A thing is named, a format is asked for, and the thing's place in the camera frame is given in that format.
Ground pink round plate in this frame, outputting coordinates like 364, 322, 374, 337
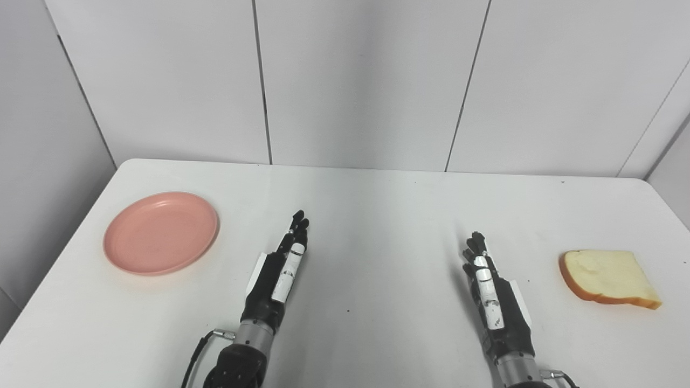
103, 192, 220, 276

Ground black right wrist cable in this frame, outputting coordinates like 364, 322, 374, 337
541, 369, 580, 388

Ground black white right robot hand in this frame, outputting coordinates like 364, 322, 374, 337
462, 232, 537, 364

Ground slice of bread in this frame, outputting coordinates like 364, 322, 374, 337
558, 250, 663, 310

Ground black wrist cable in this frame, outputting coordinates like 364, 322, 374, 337
541, 369, 580, 388
181, 329, 236, 388

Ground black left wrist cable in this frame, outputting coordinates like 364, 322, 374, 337
181, 329, 236, 388

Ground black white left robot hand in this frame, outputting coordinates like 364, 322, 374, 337
240, 210, 311, 335

